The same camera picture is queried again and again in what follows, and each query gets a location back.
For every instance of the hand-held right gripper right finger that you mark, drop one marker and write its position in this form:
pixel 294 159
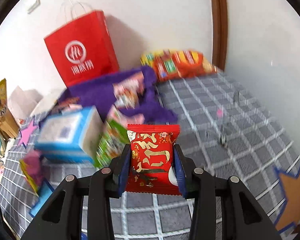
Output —
pixel 180 172

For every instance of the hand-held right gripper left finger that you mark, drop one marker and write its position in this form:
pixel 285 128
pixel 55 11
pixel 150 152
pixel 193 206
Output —
pixel 123 170

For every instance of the red snack packet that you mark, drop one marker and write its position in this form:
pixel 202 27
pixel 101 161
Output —
pixel 150 155

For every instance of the green snack packet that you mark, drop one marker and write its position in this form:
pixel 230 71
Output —
pixel 110 140

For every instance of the pink paper star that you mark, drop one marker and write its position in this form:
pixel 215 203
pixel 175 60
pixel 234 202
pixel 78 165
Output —
pixel 27 130

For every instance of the grey checked bed sheet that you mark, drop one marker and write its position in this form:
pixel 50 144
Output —
pixel 227 130

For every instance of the yellow pink snack bag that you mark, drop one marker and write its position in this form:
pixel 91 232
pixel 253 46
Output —
pixel 31 165

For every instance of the blue white box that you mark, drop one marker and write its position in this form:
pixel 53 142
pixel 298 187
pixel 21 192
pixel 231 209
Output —
pixel 65 132

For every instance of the pink white snack packet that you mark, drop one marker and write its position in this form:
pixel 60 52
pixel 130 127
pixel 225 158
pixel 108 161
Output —
pixel 67 104

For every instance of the strawberry print snack packet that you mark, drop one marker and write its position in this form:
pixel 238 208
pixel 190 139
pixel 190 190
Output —
pixel 126 90

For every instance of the purple cloth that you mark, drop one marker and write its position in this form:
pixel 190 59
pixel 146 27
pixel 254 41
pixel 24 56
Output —
pixel 95 92

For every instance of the red paper bag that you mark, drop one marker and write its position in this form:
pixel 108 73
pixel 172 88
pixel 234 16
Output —
pixel 82 55

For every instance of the orange chip bag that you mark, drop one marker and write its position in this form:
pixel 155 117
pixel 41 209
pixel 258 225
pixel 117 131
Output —
pixel 187 65

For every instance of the orange paper star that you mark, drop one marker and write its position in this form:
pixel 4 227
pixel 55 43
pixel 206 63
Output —
pixel 288 197

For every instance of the white light switch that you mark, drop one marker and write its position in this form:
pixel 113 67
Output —
pixel 33 3

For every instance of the brown wooden door frame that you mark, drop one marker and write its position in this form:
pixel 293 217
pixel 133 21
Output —
pixel 218 25

